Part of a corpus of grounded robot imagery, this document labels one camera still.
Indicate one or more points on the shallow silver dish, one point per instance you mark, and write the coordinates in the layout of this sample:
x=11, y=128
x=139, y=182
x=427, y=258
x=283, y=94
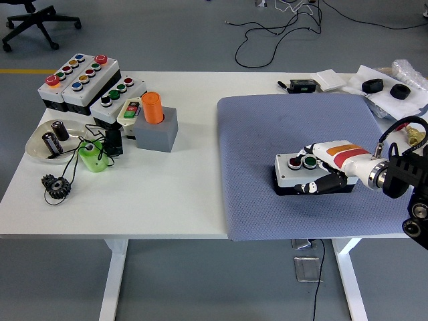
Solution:
x=35, y=147

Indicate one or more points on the green plastic cylinder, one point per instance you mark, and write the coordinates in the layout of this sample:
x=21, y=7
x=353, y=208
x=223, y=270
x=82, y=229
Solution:
x=94, y=160

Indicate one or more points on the white paper sheet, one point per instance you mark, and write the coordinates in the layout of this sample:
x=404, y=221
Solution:
x=368, y=72

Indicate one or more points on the clear bubble wrap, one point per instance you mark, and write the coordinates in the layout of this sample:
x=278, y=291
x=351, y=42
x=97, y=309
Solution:
x=410, y=72

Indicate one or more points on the black bevel gear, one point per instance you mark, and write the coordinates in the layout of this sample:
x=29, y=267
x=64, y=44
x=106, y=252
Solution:
x=57, y=187

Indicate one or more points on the orange plastic cylinder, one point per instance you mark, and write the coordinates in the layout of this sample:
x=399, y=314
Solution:
x=152, y=108

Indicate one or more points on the black office chair base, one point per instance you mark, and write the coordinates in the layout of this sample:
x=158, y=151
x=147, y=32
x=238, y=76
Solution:
x=33, y=20

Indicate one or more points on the metal floor outlet plate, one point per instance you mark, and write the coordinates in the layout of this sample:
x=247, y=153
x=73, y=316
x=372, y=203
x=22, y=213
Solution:
x=308, y=269

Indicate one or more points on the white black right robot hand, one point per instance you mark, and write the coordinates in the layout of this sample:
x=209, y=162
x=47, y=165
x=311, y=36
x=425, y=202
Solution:
x=344, y=155

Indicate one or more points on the black power adapter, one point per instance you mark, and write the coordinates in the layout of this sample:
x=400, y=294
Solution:
x=114, y=142

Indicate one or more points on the five-button box with emergency stop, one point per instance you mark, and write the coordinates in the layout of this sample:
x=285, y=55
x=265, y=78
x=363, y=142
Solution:
x=84, y=92
x=54, y=95

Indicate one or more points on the short black antenna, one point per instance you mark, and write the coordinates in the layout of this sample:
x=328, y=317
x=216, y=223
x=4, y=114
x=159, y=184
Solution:
x=283, y=85

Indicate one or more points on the black striped capacitor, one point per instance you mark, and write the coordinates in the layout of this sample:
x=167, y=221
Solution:
x=51, y=143

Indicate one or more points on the white table leg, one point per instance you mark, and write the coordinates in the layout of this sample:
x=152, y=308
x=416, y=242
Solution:
x=114, y=274
x=350, y=274

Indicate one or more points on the open metal floor outlet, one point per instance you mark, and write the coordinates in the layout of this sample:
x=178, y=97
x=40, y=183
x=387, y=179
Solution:
x=301, y=244

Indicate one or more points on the grey block holder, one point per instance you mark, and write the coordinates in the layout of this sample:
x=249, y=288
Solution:
x=156, y=137

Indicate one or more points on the white three-button control box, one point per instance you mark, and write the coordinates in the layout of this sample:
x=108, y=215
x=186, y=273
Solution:
x=284, y=174

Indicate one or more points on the black module with green connector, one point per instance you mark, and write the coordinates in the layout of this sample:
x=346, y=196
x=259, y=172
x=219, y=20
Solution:
x=302, y=85

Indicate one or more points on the blue-grey textured mat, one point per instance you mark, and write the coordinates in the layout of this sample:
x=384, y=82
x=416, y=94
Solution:
x=261, y=133

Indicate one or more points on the white wall switch panel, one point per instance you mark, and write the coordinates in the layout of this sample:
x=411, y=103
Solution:
x=330, y=79

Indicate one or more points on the dark brown capacitor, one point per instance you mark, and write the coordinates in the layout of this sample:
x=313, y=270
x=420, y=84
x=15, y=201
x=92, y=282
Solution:
x=61, y=132

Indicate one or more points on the cream red-green push switch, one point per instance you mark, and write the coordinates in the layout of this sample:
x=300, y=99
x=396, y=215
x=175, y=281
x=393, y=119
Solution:
x=129, y=117

